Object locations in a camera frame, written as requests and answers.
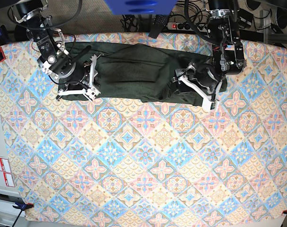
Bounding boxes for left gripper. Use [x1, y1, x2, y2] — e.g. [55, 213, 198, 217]
[173, 62, 223, 112]

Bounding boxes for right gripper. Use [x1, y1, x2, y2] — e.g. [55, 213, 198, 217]
[57, 54, 101, 101]

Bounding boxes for dark green long-sleeve shirt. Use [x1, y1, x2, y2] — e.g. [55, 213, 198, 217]
[57, 42, 228, 107]

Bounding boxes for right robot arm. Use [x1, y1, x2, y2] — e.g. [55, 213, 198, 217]
[8, 0, 101, 101]

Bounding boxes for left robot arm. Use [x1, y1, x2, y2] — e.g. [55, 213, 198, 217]
[171, 0, 246, 112]

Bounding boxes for blue plastic box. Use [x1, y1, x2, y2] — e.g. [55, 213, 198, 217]
[105, 0, 177, 15]

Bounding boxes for patterned colourful tablecloth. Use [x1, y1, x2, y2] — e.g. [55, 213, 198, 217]
[0, 41, 287, 227]

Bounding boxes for black remote control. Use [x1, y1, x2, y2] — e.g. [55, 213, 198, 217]
[148, 15, 169, 39]

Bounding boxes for white power strip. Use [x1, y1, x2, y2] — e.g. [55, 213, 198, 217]
[167, 21, 212, 33]

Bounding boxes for red white stickers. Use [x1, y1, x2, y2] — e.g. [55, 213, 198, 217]
[0, 157, 15, 187]

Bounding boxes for blue clamp orange tip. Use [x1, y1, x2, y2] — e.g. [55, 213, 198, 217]
[12, 202, 34, 211]

